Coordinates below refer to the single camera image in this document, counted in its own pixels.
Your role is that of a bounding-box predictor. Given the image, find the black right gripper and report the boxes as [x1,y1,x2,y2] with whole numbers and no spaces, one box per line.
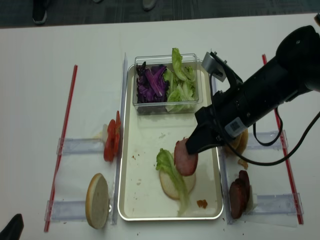
[185,84,253,155]

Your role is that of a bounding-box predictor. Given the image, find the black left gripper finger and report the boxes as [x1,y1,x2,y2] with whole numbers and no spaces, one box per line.
[0,213,24,240]

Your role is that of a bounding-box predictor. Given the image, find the left upper clear rail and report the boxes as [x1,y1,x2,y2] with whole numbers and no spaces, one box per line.
[56,138,105,156]

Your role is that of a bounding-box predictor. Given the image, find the purple cabbage shreds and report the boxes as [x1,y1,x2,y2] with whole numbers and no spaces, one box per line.
[135,62,170,104]

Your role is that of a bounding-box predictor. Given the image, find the left lower clear rail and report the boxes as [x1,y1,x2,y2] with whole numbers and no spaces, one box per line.
[44,200,87,222]

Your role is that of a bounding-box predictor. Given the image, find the clear plastic salad box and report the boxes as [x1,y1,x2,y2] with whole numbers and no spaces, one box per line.
[132,53,203,115]

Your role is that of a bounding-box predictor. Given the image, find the green lettuce in box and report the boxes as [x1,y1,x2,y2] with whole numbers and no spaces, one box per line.
[162,48,196,113]

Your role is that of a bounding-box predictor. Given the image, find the lettuce leaf on tray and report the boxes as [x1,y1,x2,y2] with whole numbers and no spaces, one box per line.
[156,148,190,217]

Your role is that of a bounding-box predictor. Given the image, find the dark sausage slice middle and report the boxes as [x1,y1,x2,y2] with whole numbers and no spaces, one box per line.
[235,178,250,202]

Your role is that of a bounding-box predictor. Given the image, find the cream metal tray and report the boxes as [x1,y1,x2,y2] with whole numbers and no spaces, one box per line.
[117,66,224,221]

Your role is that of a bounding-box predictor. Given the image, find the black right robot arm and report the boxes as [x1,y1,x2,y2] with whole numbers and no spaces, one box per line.
[186,25,320,155]

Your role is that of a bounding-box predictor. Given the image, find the red tomato slices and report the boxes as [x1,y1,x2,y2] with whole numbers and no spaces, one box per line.
[103,111,121,162]

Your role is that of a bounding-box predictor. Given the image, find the left red plastic rod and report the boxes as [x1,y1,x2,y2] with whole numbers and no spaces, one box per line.
[43,65,78,233]

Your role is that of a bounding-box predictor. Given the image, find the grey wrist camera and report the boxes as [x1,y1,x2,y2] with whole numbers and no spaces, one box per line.
[201,51,234,82]

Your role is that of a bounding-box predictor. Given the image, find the bottom bun on tray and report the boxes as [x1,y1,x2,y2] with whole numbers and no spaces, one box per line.
[159,159,197,200]

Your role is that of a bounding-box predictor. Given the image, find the right upper clear rail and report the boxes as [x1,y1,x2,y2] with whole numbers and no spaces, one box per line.
[246,131,286,150]

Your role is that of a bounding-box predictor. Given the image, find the bun crumb on table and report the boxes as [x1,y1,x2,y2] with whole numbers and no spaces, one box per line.
[237,159,249,170]

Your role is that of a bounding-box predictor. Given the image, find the left long clear rail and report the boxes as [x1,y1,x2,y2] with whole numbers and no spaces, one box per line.
[109,52,128,226]

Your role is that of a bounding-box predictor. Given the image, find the left bun half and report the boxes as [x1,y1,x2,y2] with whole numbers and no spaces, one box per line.
[85,173,109,230]

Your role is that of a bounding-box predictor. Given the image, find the red plastic rod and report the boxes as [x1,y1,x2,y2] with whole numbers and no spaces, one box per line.
[261,54,305,225]
[43,65,78,233]

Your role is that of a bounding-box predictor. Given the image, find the right red plastic rod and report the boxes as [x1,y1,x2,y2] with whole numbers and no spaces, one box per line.
[261,54,305,225]

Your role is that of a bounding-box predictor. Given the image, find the grey shoe right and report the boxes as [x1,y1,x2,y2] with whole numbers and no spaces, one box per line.
[142,0,157,12]

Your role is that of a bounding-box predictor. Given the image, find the dark sausage slice rear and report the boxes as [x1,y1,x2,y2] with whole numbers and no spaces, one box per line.
[238,170,250,199]

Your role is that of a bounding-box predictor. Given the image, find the dark sausage slice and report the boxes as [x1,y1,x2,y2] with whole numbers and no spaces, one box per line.
[238,170,250,199]
[229,181,247,219]
[235,178,250,202]

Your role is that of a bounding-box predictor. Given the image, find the sesame bun tops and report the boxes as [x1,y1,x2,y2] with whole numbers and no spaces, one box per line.
[224,129,249,157]

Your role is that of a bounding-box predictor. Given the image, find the pink meat slice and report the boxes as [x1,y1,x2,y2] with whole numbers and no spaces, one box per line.
[174,138,198,177]

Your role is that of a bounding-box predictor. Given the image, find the dark sausage slice front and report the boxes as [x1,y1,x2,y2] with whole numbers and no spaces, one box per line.
[229,181,247,219]

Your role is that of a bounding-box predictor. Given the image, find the black shoe left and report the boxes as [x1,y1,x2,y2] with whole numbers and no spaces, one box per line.
[32,0,47,25]

